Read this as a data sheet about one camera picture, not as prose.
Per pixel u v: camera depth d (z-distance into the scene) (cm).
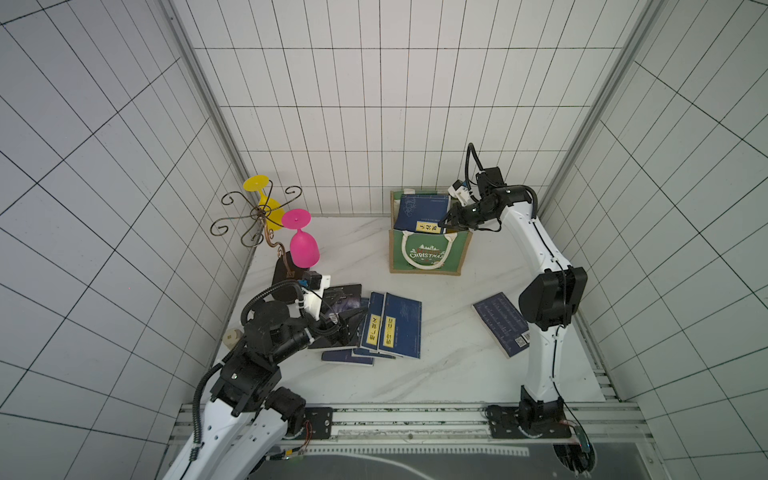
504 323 89
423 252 92
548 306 55
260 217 78
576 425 71
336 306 90
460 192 83
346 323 55
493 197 67
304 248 83
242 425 45
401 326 88
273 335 47
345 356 81
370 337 83
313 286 54
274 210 79
